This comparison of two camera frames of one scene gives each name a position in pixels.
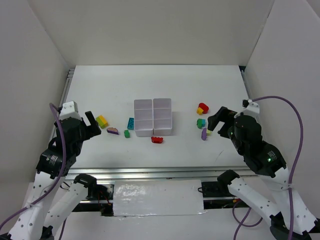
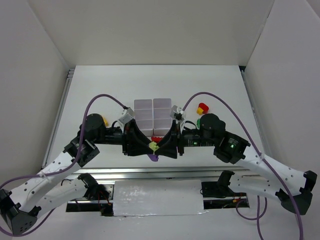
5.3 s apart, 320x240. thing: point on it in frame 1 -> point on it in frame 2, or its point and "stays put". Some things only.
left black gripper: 85,128 -> 125,141
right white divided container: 162,116 stays put
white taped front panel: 149,197 stays put
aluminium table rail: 157,173 stays put
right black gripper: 227,121 -> 179,140
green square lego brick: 199,123 stays put
